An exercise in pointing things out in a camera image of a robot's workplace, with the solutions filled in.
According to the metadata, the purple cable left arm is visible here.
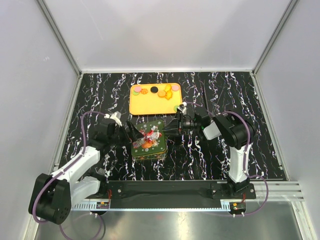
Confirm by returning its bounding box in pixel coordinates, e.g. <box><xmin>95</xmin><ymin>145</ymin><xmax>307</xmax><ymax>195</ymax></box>
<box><xmin>32</xmin><ymin>110</ymin><xmax>111</xmax><ymax>240</ymax></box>

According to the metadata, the gold square cookie tin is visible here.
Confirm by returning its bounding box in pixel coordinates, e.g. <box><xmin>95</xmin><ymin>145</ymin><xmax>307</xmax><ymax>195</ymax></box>
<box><xmin>131</xmin><ymin>144</ymin><xmax>168</xmax><ymax>161</ymax></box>

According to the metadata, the orange half cookie top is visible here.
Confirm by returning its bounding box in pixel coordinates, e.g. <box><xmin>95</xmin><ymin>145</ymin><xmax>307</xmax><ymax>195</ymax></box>
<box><xmin>164</xmin><ymin>84</ymin><xmax>172</xmax><ymax>92</ymax></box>

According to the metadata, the pink macaron top right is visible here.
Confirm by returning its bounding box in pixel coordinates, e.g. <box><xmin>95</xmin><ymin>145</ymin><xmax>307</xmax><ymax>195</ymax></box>
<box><xmin>171</xmin><ymin>85</ymin><xmax>180</xmax><ymax>92</ymax></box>

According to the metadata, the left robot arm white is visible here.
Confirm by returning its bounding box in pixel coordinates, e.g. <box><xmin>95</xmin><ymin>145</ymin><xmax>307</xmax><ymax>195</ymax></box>
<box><xmin>28</xmin><ymin>120</ymin><xmax>144</xmax><ymax>225</ymax></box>

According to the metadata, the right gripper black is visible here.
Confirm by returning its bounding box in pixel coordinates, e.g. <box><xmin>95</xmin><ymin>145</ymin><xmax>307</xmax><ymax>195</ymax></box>
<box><xmin>162</xmin><ymin>111</ymin><xmax>200</xmax><ymax>137</ymax></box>

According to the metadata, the yellow serving tray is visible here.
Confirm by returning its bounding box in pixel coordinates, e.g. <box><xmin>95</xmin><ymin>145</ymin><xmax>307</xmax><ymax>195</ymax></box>
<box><xmin>129</xmin><ymin>83</ymin><xmax>183</xmax><ymax>116</ymax></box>

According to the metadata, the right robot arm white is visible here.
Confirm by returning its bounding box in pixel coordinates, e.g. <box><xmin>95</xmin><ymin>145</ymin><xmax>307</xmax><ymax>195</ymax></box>
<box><xmin>162</xmin><ymin>111</ymin><xmax>256</xmax><ymax>199</ymax></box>

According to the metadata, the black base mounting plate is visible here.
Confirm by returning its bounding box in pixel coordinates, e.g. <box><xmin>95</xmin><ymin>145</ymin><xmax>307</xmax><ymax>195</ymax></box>
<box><xmin>105</xmin><ymin>180</ymin><xmax>257</xmax><ymax>200</ymax></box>

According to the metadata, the gold tin lid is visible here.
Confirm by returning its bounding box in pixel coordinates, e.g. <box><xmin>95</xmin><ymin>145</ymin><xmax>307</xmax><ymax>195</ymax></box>
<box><xmin>131</xmin><ymin>120</ymin><xmax>167</xmax><ymax>148</ymax></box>

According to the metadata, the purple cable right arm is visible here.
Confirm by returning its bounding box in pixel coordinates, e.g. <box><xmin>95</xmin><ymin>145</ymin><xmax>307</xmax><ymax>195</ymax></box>
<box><xmin>183</xmin><ymin>101</ymin><xmax>270</xmax><ymax>218</ymax></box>

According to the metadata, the green macaron near right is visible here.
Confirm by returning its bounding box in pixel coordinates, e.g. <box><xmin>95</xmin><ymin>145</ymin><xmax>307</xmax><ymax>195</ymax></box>
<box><xmin>173</xmin><ymin>105</ymin><xmax>179</xmax><ymax>112</ymax></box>

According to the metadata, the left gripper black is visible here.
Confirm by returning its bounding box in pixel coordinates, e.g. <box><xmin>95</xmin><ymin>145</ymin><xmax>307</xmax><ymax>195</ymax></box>
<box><xmin>108</xmin><ymin>120</ymin><xmax>144</xmax><ymax>149</ymax></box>

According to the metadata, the orange swirl cookie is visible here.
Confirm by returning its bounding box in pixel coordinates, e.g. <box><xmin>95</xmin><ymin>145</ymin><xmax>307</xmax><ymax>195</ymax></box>
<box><xmin>140</xmin><ymin>88</ymin><xmax>148</xmax><ymax>95</ymax></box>

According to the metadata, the yellow flower shaped cookie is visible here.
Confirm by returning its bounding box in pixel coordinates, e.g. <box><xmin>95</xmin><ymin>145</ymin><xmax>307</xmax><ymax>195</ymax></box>
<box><xmin>164</xmin><ymin>90</ymin><xmax>173</xmax><ymax>100</ymax></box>

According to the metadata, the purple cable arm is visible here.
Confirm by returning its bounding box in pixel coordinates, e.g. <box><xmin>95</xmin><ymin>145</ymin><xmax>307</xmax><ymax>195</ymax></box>
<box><xmin>32</xmin><ymin>110</ymin><xmax>111</xmax><ymax>240</ymax></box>
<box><xmin>183</xmin><ymin>101</ymin><xmax>270</xmax><ymax>218</ymax></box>

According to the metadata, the aluminium frame rail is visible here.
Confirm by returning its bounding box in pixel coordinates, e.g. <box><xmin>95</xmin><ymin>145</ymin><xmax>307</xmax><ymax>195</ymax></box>
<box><xmin>71</xmin><ymin>180</ymin><xmax>304</xmax><ymax>211</ymax></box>

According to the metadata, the pink macaron cookie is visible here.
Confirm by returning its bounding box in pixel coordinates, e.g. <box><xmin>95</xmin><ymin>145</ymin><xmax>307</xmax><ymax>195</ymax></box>
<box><xmin>134</xmin><ymin>86</ymin><xmax>142</xmax><ymax>92</ymax></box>

